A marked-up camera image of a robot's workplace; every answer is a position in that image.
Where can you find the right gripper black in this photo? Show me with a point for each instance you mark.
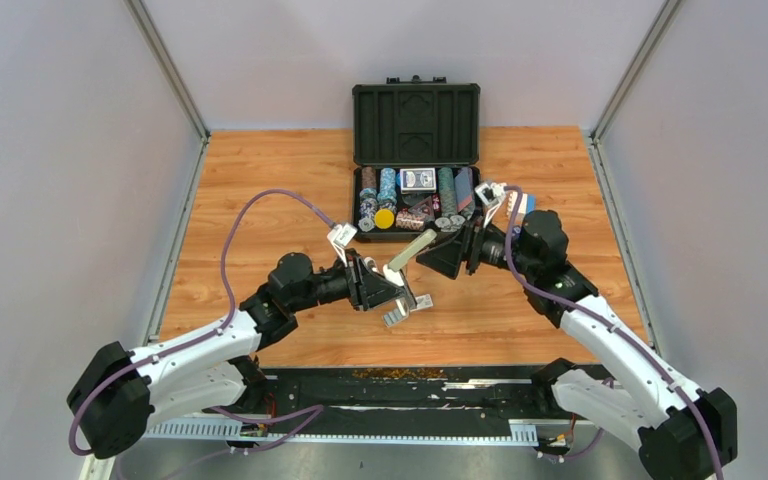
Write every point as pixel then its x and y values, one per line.
pixel 444 257

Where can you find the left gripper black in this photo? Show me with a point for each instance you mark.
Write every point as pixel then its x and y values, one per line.
pixel 368 288

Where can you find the grey green white stapler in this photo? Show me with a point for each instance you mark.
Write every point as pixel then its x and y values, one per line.
pixel 395 269

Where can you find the grey staple strip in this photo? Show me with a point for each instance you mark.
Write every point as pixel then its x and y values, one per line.
pixel 395 316

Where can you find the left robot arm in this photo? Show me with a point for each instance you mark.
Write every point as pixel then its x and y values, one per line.
pixel 123 393

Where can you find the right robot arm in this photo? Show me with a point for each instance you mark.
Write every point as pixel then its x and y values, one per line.
pixel 678 429

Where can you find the yellow dealer chip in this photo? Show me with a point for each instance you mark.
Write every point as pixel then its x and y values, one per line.
pixel 384 218

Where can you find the blue playing card deck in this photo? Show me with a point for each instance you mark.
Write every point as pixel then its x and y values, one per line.
pixel 417 180

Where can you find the white blue toy block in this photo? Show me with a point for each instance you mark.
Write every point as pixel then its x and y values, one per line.
pixel 519 205

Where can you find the black poker chip case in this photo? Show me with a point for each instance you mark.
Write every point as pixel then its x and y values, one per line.
pixel 413 124

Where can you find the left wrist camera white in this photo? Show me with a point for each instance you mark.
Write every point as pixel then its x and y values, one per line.
pixel 339 237

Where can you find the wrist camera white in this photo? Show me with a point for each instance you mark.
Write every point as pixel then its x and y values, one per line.
pixel 339 237
pixel 493 196

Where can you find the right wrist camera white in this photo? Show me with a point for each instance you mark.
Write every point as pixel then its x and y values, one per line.
pixel 493 196

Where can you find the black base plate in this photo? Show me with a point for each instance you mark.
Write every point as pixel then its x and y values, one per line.
pixel 460 401

